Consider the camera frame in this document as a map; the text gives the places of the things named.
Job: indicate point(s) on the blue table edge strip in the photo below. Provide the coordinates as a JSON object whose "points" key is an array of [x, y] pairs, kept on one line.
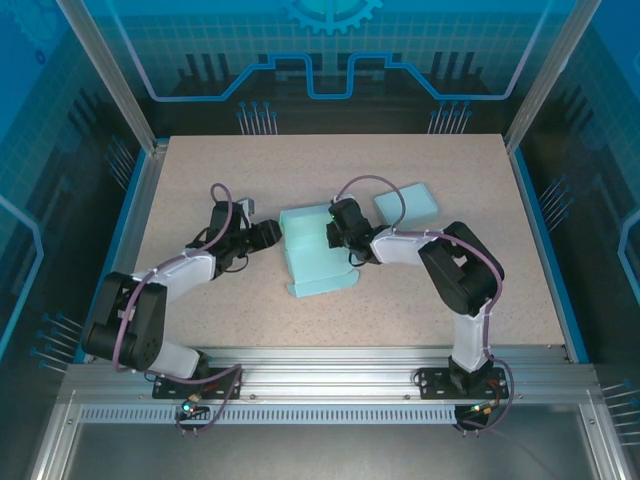
{"points": [[531, 200]]}

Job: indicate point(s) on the light blue paper box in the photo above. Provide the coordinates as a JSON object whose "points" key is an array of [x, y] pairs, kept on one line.
{"points": [[407, 205], [310, 260]]}

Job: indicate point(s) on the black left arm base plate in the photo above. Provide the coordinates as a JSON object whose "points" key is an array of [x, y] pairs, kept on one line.
{"points": [[170, 387]]}

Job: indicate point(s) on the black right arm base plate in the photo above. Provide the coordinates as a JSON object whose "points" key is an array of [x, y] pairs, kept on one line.
{"points": [[432, 385]]}

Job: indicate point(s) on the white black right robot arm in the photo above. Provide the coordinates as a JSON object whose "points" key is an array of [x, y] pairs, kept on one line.
{"points": [[460, 275]]}

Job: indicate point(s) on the aluminium frame post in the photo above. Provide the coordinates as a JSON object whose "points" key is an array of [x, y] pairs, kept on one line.
{"points": [[117, 75], [545, 75]]}

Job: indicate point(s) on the aluminium frame side rail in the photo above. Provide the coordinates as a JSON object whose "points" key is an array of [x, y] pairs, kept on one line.
{"points": [[135, 210]]}

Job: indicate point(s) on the aluminium frame cross rail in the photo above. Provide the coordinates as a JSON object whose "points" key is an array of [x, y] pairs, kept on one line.
{"points": [[325, 375]]}

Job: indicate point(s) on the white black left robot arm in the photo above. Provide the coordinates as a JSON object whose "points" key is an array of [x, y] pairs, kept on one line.
{"points": [[140, 325]]}

